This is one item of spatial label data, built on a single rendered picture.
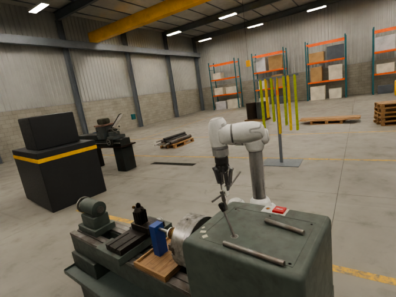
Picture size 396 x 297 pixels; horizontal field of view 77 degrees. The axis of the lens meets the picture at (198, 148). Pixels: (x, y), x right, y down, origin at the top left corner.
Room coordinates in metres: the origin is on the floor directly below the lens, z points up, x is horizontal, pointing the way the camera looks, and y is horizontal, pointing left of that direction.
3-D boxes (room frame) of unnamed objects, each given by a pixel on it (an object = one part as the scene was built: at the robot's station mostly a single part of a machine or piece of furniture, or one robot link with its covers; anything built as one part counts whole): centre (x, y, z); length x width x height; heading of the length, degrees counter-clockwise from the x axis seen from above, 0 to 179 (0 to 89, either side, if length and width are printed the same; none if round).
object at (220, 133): (1.33, -0.13, 1.72); 0.13 x 0.11 x 0.16; 75
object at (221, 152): (1.34, -0.12, 1.61); 0.09 x 0.09 x 0.06
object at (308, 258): (1.12, -0.22, 1.06); 0.59 x 0.48 x 0.39; 50
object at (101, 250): (1.81, 0.59, 0.89); 0.53 x 0.30 x 0.06; 140
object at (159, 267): (1.53, 0.31, 0.88); 0.36 x 0.30 x 0.04; 140
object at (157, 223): (1.58, 0.36, 1.00); 0.08 x 0.06 x 0.23; 140
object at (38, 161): (5.81, 3.35, 0.98); 1.81 x 1.22 x 1.95; 47
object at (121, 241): (1.76, 0.56, 0.95); 0.43 x 0.18 x 0.04; 140
